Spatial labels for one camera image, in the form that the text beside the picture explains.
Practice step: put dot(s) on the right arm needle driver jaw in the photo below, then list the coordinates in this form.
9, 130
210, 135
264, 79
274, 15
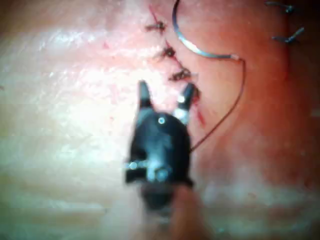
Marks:
185, 105
145, 96

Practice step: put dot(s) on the curved steel needle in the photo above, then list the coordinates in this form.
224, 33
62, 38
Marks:
192, 48

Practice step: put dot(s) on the right arm needle driver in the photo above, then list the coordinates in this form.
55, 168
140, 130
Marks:
160, 145

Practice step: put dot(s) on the black stitching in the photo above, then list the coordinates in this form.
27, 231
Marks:
291, 37
178, 75

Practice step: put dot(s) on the black thread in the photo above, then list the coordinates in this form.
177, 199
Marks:
241, 87

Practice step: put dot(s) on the tissue pad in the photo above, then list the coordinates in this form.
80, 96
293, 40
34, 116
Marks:
62, 100

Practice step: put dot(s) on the dark right arm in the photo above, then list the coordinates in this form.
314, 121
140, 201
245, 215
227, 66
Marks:
182, 215

